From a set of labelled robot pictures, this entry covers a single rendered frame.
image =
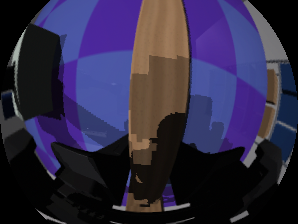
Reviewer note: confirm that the wooden board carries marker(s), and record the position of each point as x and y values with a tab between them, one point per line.
158	97

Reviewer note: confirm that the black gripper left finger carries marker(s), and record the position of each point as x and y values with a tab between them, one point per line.
109	166

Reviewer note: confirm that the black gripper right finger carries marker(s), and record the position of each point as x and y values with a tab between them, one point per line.
192	168

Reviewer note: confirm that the brown wooden post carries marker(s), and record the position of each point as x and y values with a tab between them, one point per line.
131	206

